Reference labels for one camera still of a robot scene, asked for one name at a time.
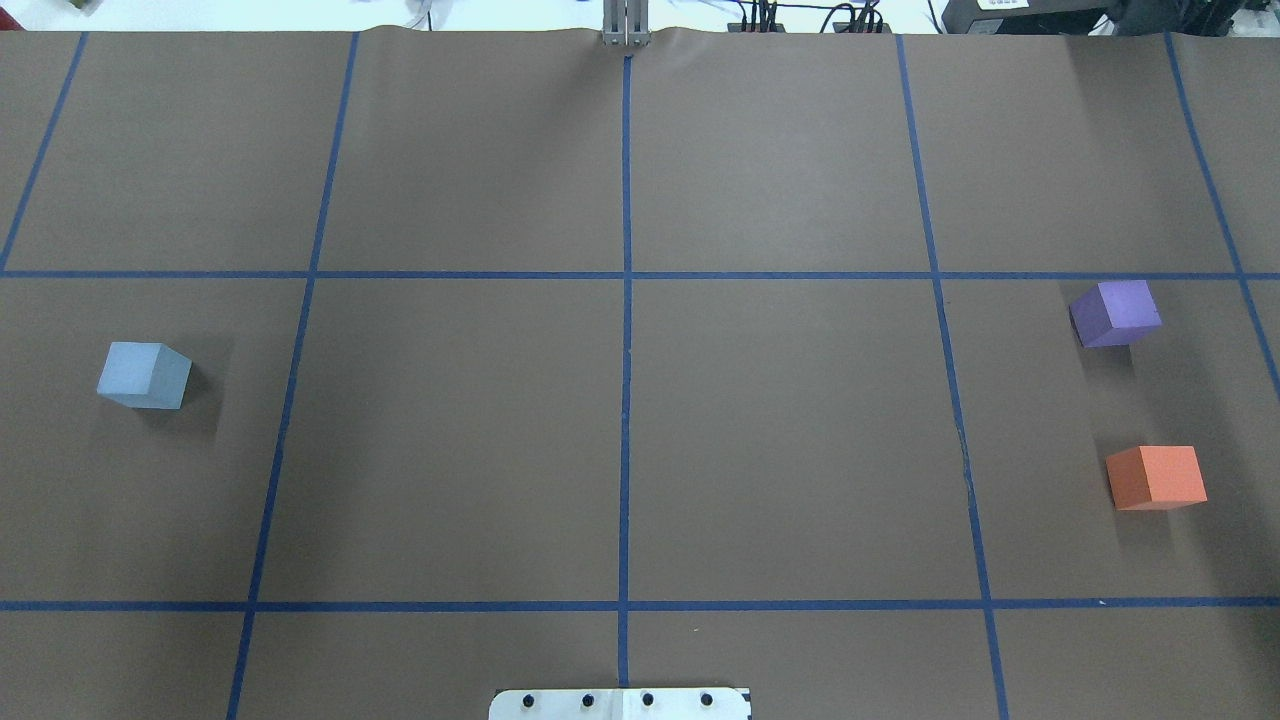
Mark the blue foam block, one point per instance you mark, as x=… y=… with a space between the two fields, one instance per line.
x=150 y=376

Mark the purple foam block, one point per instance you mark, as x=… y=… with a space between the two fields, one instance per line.
x=1115 y=313

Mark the orange foam block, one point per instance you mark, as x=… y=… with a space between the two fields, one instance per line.
x=1155 y=478

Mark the aluminium frame post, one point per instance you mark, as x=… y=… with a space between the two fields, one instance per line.
x=625 y=23

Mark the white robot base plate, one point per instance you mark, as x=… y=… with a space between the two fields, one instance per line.
x=623 y=703

